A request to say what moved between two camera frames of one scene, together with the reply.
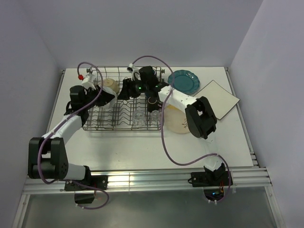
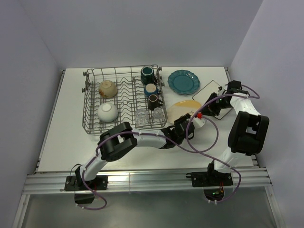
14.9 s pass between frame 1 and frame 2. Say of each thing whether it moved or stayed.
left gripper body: moved
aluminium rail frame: stayed
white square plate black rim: stayed
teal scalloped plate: stayed
